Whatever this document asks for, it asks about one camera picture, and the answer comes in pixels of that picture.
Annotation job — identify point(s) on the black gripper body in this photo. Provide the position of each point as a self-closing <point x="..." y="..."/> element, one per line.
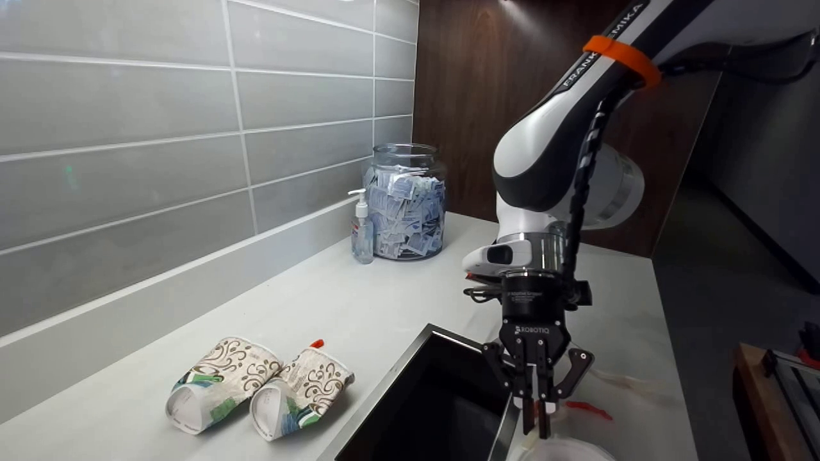
<point x="536" y="337"/>

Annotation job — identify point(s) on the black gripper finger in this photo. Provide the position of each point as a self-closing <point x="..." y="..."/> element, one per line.
<point x="510" y="371"/>
<point x="568" y="379"/>

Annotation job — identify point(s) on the orange corn snack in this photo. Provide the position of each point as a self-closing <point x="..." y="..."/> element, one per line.
<point x="318" y="342"/>
<point x="591" y="411"/>

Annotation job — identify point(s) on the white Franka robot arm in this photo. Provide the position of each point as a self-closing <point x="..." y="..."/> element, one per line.
<point x="546" y="144"/>

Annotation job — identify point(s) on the white round plate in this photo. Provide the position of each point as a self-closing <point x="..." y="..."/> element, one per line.
<point x="568" y="452"/>

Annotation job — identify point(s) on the black sink basin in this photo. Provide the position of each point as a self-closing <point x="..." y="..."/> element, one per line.
<point x="427" y="411"/>

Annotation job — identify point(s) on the glass jar of blue packets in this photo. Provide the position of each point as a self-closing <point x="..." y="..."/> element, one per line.
<point x="405" y="214"/>

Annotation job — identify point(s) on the wooden board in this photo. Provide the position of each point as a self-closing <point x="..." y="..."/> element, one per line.
<point x="758" y="399"/>

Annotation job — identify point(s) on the small clear pump bottle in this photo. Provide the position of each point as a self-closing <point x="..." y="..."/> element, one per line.
<point x="366" y="234"/>

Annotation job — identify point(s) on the crushed patterned paper cup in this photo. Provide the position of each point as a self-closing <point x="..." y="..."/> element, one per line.
<point x="226" y="379"/>
<point x="304" y="393"/>

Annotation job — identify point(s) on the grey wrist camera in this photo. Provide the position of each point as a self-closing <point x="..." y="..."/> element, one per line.
<point x="500" y="253"/>

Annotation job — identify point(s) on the dark metal rail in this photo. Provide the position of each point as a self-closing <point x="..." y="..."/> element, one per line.
<point x="796" y="375"/>

